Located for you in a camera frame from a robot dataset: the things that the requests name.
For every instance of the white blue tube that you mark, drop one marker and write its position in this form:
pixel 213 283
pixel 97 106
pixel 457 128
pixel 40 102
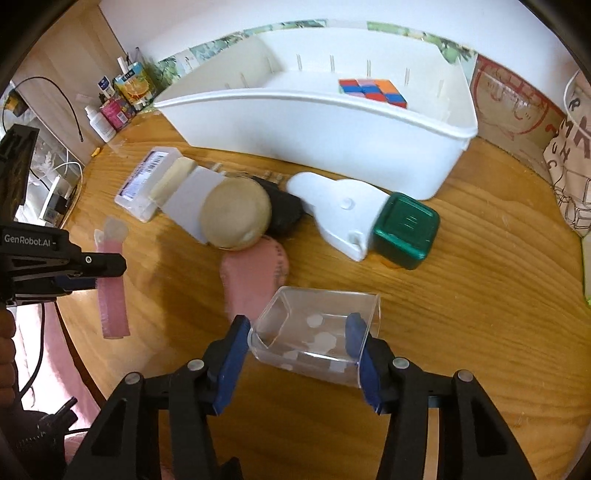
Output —
pixel 105 87

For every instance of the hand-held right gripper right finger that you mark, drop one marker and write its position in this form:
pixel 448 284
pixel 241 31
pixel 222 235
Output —
pixel 364 369

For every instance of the white plastic device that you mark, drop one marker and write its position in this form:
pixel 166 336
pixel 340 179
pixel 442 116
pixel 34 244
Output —
pixel 332 207

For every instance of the pink patterned can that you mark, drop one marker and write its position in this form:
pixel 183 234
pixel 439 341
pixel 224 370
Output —
pixel 115 115

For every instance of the black zipper bag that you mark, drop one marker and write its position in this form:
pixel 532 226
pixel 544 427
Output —
pixel 27 443

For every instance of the white power strip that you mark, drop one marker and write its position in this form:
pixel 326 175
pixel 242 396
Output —
pixel 55 194

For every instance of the white plastic bin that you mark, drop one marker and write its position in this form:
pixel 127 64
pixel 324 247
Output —
pixel 323 124

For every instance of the gold round compact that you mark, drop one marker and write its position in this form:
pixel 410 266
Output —
pixel 235 214

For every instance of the clear plastic box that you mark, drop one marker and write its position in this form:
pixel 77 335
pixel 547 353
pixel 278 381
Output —
pixel 318 332

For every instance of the white plastic bottle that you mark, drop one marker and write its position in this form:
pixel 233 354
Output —
pixel 99 124

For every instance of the pink cloth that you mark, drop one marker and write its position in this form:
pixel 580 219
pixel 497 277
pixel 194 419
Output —
pixel 51 369

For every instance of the red printed cardboard box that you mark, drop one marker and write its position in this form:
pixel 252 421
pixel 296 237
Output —
pixel 512 106

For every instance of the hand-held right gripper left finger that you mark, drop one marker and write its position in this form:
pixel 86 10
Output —
pixel 228 364

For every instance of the pink hair roller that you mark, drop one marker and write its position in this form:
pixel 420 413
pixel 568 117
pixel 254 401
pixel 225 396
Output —
pixel 113 309

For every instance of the multicoloured puzzle cube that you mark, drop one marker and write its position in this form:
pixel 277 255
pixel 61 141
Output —
pixel 369 90

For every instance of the beige printed bag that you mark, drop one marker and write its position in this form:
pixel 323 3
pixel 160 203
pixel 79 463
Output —
pixel 572 152

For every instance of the clear case with barcode label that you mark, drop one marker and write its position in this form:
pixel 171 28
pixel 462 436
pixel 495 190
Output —
pixel 143 184

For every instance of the cream wedge block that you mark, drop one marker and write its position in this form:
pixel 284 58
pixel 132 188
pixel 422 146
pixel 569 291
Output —
pixel 173 177

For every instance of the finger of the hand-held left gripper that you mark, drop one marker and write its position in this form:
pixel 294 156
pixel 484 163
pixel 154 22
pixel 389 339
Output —
pixel 78 282
pixel 101 265

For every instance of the orange juice carton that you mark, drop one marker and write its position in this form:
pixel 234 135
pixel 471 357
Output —
pixel 134 85

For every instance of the green perfume bottle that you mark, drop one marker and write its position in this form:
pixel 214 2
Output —
pixel 406 230

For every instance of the person's left hand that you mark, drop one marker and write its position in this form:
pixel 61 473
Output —
pixel 7 360

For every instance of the pink egg-shaped sponge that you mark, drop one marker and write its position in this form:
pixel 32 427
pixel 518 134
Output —
pixel 254 272

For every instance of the black plug adaptor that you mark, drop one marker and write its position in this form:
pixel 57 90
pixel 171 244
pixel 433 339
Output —
pixel 284 210

